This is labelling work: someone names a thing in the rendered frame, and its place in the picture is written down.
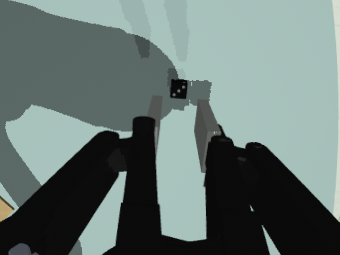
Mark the tan mat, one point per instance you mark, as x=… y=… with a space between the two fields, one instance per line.
x=5 y=209

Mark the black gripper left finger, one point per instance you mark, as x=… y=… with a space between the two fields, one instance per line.
x=51 y=221

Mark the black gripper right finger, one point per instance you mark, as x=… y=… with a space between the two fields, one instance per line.
x=295 y=220

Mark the black die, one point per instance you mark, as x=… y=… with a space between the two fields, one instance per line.
x=178 y=89

